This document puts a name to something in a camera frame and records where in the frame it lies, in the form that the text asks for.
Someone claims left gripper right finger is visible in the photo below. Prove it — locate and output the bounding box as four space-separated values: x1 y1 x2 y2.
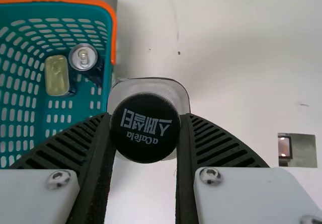
174 113 322 224

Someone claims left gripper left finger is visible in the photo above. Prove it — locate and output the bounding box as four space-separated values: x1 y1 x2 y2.
0 112 117 224

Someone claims dark coffee bottle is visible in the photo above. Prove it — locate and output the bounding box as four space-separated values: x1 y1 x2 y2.
107 77 191 165

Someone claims teal shopping basket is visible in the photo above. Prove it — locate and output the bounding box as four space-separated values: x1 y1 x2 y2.
0 0 118 170

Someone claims rectangular tin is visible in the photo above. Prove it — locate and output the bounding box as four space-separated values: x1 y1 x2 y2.
44 54 76 97

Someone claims small square scanner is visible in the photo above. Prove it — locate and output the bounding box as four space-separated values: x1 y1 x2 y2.
277 132 317 168

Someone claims can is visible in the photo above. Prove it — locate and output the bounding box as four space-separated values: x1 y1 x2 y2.
68 43 105 87

